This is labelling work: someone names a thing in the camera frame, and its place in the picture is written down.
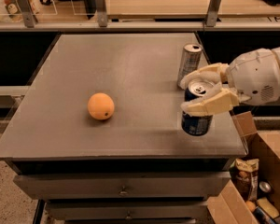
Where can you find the silver energy drink can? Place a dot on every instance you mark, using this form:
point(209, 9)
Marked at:
point(191, 55)

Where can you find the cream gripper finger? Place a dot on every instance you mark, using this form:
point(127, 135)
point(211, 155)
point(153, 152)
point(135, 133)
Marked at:
point(217, 100)
point(215, 73)

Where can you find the right metal bracket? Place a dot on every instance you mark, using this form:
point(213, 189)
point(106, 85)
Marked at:
point(212, 13)

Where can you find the snack bag in box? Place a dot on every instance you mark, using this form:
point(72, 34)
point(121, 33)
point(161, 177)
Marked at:
point(245, 177)

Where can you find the grey drawer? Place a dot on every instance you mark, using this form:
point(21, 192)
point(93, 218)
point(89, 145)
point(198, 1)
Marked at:
point(126, 210)
point(122, 185)

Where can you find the metal bracket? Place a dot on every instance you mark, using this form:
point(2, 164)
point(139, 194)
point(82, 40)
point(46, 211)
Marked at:
point(28, 15)
point(212, 13)
point(102, 18)

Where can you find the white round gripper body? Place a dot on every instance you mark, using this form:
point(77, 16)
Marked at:
point(255, 76)

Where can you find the small can in box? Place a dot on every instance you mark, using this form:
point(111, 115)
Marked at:
point(264, 188)

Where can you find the brown cardboard box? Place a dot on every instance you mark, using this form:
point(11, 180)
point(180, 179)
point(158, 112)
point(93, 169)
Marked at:
point(229, 207)

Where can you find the orange fruit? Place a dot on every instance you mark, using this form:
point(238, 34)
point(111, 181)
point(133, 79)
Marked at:
point(101, 106)

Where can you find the lower grey drawer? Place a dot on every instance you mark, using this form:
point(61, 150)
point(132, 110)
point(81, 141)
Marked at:
point(126, 210)

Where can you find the left metal bracket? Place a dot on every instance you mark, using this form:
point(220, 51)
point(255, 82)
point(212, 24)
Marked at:
point(28, 15)

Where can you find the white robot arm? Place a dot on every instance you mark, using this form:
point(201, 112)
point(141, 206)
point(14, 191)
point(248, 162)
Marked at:
point(253, 78)

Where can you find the middle metal bracket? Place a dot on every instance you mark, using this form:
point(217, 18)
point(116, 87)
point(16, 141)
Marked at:
point(102, 18)

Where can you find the grey drawer cabinet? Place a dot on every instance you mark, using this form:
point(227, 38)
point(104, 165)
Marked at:
point(52, 131)

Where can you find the blue pepsi can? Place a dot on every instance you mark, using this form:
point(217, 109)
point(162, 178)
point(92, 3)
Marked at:
point(196, 126)

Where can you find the yellow sponge in box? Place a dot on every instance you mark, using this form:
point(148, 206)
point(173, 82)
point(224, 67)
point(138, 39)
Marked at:
point(266, 205)

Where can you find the dark can in box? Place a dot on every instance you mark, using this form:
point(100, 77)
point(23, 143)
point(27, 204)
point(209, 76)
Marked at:
point(262, 216)

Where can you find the top grey drawer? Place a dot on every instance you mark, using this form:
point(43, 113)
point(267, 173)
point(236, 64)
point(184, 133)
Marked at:
point(122, 185)

